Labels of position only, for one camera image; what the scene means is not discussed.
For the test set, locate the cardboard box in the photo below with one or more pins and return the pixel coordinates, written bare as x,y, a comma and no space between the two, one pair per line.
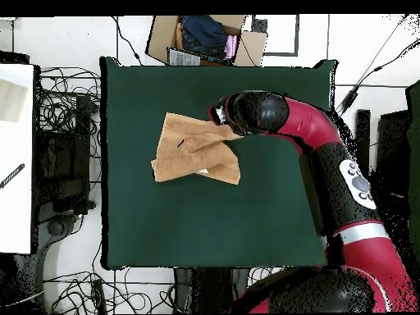
160,36

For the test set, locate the white side table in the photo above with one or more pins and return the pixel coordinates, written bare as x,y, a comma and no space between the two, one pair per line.
16,213

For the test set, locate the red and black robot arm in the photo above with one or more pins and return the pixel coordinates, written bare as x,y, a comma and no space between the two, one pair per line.
361,229

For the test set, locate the black striped stick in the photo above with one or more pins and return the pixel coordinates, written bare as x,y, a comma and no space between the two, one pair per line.
13,175

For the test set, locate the dark green table cloth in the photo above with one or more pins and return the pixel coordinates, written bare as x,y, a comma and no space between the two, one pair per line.
147,229

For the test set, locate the black power strip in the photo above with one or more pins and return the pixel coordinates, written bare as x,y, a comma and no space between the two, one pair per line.
97,293

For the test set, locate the black power adapter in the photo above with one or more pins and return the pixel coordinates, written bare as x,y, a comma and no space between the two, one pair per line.
349,100

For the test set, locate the beige paper sheet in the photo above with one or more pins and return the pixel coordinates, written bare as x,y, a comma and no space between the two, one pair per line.
11,101

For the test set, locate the orange terry towel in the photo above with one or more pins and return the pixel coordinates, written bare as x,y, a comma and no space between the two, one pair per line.
197,154

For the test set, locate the pink garment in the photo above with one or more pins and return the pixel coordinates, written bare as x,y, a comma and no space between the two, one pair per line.
230,47

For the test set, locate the black office chair base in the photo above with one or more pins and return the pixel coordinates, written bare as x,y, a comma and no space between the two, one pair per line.
55,228

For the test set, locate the printed paper label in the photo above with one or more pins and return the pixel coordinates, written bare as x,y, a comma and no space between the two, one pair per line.
183,58

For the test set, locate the blue jeans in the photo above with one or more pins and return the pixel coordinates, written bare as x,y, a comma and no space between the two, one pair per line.
203,36

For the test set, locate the black equipment stand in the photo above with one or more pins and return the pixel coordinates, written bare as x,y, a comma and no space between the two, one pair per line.
82,131
362,131

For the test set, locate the tan cloth in box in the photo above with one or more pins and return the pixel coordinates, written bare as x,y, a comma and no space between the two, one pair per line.
178,37

